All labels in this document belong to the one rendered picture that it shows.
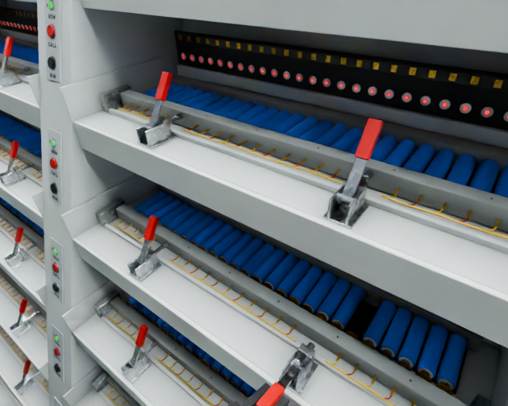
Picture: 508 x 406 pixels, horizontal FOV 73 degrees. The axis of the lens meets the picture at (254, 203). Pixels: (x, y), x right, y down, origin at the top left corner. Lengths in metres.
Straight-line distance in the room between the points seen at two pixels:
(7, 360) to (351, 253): 1.14
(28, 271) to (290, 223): 0.71
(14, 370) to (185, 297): 0.84
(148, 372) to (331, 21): 0.58
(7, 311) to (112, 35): 0.80
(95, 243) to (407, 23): 0.53
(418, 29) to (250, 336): 0.36
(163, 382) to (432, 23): 0.60
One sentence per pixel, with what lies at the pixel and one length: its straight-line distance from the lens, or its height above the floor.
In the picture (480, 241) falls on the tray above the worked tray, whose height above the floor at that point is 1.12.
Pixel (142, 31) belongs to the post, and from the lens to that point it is 0.65.
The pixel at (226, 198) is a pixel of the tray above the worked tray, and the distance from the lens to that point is 0.38.
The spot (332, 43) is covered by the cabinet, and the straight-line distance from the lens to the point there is 0.53.
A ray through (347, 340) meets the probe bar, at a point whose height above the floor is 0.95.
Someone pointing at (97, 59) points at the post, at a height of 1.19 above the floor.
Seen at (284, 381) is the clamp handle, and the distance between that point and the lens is 0.40.
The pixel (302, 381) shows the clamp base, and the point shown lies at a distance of 0.43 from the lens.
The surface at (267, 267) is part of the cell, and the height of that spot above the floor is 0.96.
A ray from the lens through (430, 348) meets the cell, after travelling 0.46.
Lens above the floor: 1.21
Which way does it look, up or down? 20 degrees down
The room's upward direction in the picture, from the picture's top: 11 degrees clockwise
